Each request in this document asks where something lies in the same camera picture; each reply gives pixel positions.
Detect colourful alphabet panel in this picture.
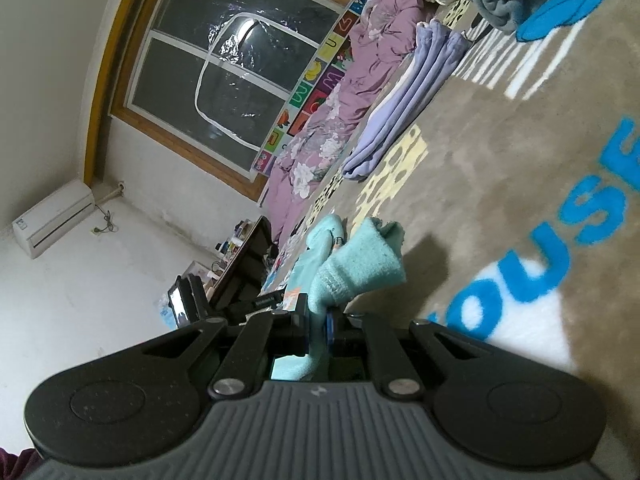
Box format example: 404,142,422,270
250,0,401,178

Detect purple floral duvet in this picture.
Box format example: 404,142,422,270
262,0,441,246

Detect light blue printed garment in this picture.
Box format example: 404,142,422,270
260,214,407,381

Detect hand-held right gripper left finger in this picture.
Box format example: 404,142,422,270
142,293,312,401

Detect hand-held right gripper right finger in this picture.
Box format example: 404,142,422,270
324,309,484,401

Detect white air conditioner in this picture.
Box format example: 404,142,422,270
12,177,96,260

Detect dark wooden desk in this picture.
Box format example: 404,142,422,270
207,216,273,311

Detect white power cord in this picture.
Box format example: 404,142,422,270
92,182,126,236

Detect folded lilac pants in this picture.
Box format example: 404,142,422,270
341,19,471,181

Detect window with wooden frame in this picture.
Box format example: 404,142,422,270
82,0,396,206

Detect cartoon printed blanket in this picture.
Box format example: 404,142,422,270
272,0,640,401

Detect clutter of small desk items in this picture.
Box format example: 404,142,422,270
190,220,251,281

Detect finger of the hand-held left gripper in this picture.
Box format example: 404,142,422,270
225,292,283,326

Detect person's dark red clothing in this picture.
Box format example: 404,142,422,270
0,447,38,480

